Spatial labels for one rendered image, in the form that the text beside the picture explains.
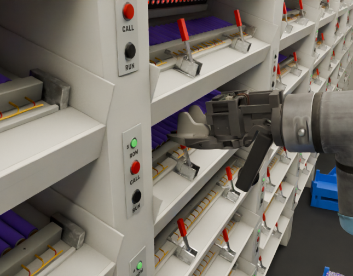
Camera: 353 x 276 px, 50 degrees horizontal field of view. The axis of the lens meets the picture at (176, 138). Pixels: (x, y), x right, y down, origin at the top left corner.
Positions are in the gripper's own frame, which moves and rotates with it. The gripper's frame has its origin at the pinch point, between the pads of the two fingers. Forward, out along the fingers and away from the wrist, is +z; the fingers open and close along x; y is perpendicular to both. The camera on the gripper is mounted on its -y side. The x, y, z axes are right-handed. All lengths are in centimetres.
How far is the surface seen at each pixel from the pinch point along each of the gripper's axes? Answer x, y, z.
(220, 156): -11.6, -8.3, -2.8
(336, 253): -121, -104, -8
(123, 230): 23.5, -4.7, -3.8
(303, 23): -96, 12, -6
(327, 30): -185, 1, -1
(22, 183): 37.0, 8.6, -5.8
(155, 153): 2.6, -2.1, 3.4
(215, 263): -22.1, -43.8, 8.2
